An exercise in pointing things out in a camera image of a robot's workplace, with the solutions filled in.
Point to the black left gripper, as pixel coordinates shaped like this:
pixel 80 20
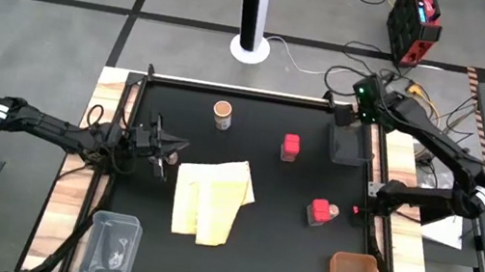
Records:
pixel 144 140

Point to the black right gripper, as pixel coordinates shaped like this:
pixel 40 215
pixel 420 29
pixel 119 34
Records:
pixel 372 103

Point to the small cork-top glass jar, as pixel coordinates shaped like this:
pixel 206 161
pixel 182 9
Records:
pixel 172 159
pixel 334 211

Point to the brown-lid cylindrical spice jar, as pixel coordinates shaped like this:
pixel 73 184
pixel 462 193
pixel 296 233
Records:
pixel 223 112

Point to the red-lid spice container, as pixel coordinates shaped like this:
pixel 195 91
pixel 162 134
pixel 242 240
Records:
pixel 290 146
pixel 320 211

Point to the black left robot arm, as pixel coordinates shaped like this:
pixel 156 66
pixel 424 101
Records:
pixel 53 128

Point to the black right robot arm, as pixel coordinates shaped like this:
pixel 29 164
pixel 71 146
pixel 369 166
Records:
pixel 437 138

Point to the dark grey plastic bin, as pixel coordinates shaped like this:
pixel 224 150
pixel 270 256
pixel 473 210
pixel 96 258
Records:
pixel 348 145

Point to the yellow folded cloth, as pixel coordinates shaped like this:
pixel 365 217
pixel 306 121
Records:
pixel 213 199

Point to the red black crate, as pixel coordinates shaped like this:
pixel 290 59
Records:
pixel 410 31

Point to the black white pole with base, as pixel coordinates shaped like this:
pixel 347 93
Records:
pixel 249 49

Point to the clear plastic bin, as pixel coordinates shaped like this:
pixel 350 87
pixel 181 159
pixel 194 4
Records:
pixel 107 251

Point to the brown black striped strip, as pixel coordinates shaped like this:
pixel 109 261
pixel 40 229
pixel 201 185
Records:
pixel 479 120

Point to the white paper sheet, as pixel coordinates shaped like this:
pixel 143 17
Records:
pixel 446 236

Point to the silver metal bracket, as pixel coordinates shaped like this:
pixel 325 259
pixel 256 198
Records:
pixel 373 188

